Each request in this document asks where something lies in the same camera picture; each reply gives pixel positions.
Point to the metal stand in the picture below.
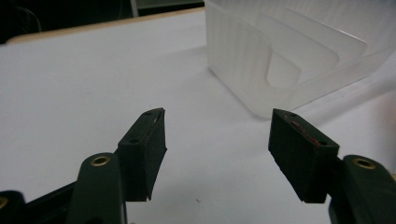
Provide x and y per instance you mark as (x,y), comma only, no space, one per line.
(134,7)

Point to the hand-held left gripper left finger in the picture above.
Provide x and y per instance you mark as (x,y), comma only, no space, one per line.
(137,161)

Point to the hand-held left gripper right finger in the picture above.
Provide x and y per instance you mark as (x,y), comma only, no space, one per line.
(306,158)

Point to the translucent white plastic rack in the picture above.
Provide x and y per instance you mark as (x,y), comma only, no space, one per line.
(246,59)

